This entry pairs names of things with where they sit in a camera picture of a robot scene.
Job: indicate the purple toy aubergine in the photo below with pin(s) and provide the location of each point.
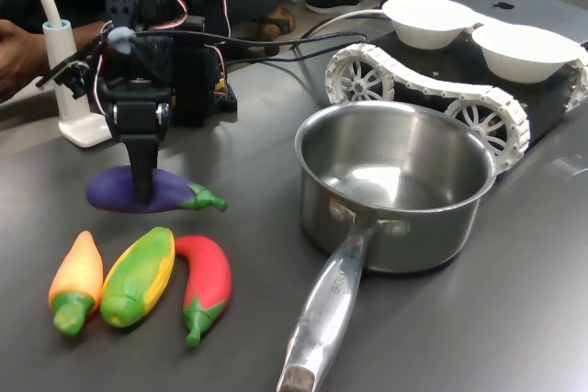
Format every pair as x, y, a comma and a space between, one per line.
110, 192

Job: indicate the person's hand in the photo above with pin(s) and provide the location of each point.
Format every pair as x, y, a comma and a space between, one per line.
18, 61

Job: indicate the pale grey putty lump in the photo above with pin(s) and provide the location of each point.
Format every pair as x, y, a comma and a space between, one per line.
123, 41

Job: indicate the yellow green toy corn cob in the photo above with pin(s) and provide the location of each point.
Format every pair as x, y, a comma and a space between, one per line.
138, 277

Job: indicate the orange toy carrot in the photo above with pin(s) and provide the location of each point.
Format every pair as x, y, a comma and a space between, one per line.
78, 268

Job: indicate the red toy chilli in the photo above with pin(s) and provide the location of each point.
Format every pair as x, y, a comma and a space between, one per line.
209, 272

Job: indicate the white bowl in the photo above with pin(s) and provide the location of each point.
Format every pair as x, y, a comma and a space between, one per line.
523, 57
427, 20

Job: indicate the tracked vehicle with white tracks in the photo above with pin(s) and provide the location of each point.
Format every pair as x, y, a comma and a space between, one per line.
459, 93

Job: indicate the silver laptop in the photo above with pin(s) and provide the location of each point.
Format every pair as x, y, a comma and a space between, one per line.
533, 2

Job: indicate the white post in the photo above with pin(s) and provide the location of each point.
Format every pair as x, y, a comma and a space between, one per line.
69, 89

